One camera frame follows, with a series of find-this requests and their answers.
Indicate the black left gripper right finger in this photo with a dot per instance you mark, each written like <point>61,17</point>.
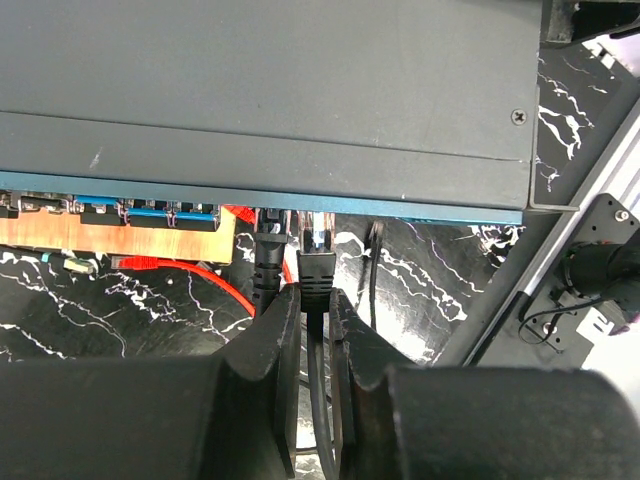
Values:
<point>394,419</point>

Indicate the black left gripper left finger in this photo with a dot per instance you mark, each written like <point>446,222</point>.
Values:
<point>228,415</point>

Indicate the grey network switch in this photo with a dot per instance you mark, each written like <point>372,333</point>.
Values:
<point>413,109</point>

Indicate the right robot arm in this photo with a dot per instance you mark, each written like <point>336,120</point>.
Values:
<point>568,22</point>

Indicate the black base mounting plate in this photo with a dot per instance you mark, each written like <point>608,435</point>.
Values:
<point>598,266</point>

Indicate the wooden board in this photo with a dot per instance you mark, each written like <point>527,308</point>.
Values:
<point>44,230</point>

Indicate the aluminium frame rail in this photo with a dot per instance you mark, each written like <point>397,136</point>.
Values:
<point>537,248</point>

